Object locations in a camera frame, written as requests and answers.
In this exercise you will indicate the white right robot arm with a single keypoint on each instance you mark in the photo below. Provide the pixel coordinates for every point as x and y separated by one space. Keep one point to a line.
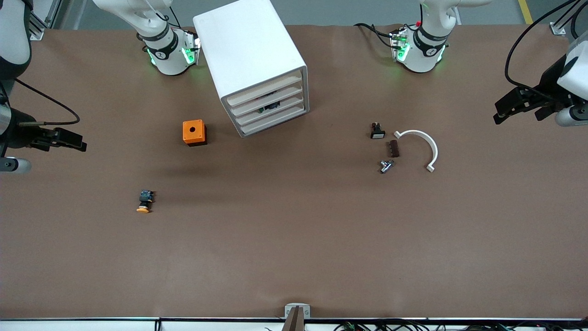
170 59

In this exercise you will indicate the brown cylindrical part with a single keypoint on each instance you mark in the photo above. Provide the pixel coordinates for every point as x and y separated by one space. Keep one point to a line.
394 148

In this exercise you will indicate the white drawer cabinet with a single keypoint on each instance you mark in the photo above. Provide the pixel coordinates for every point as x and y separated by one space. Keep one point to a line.
243 46

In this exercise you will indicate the chrome metal fitting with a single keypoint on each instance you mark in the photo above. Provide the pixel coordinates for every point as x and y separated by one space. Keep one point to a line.
386 167

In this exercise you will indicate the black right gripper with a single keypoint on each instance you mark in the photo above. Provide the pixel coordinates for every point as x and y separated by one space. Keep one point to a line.
19 133

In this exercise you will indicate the white table edge rail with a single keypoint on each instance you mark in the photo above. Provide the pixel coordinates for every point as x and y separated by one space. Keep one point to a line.
92 325

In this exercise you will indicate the grey metal edge bracket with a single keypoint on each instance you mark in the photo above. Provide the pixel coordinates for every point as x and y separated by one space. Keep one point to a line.
307 309

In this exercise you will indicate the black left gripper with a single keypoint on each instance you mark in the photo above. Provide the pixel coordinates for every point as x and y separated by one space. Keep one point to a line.
549 82

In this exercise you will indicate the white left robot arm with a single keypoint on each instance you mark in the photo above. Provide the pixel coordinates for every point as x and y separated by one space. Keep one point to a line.
422 50

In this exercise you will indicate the orange box with hole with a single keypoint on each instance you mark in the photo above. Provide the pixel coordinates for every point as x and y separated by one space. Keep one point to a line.
193 131

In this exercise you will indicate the orange push button black body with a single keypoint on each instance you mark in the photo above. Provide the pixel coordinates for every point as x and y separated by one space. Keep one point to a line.
146 198

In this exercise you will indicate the white semicircular pipe clamp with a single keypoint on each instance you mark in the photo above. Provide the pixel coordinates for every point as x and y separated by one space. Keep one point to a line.
419 133

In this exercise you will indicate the brown table cover mat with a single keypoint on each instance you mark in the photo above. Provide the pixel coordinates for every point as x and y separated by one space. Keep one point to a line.
294 230

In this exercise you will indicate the black switch white face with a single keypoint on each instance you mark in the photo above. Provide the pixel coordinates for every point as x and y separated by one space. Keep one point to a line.
377 134

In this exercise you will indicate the dark brown mounting post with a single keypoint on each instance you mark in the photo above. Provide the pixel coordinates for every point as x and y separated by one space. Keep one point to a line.
294 322

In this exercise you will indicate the aluminium frame profile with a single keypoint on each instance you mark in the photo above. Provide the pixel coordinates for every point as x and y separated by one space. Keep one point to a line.
39 33
558 28

